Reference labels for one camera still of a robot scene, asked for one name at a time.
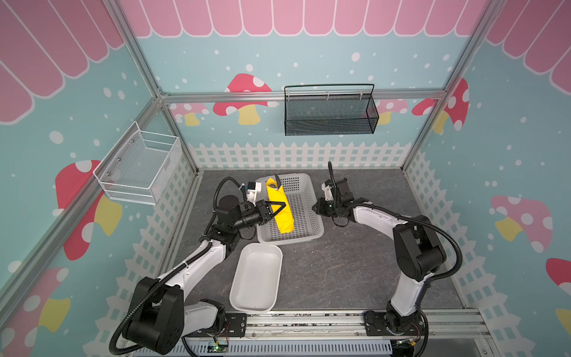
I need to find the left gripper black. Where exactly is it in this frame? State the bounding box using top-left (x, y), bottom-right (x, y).
top-left (232, 200), bottom-right (286, 231)

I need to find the yellow paper napkin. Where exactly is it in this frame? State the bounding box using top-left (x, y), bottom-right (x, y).
top-left (266, 177), bottom-right (294, 234)

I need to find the white perforated plastic basket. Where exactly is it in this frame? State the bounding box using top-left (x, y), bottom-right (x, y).
top-left (257, 173), bottom-right (324, 245)

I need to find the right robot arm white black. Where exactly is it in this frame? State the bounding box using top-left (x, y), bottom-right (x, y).
top-left (312, 162), bottom-right (463, 336)

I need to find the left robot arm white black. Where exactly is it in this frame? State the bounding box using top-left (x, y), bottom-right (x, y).
top-left (109, 176), bottom-right (289, 356)

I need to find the white plastic tray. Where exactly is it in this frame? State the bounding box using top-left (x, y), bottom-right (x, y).
top-left (229, 243), bottom-right (283, 314)

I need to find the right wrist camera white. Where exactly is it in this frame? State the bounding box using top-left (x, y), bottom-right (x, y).
top-left (321, 180), bottom-right (335, 202)

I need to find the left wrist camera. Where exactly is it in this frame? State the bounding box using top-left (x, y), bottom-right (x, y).
top-left (245, 181), bottom-right (262, 204)

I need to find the black mesh wall basket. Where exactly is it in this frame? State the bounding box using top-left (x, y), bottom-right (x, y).
top-left (283, 83), bottom-right (380, 136)

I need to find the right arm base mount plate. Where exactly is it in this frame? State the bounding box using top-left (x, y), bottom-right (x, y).
top-left (363, 310), bottom-right (427, 337)

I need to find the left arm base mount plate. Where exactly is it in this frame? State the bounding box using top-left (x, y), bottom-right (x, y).
top-left (190, 313), bottom-right (248, 338)

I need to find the white wire wall basket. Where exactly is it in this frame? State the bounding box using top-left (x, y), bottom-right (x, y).
top-left (93, 122), bottom-right (182, 205)

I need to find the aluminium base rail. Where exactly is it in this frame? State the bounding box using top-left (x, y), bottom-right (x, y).
top-left (169, 307), bottom-right (492, 347)

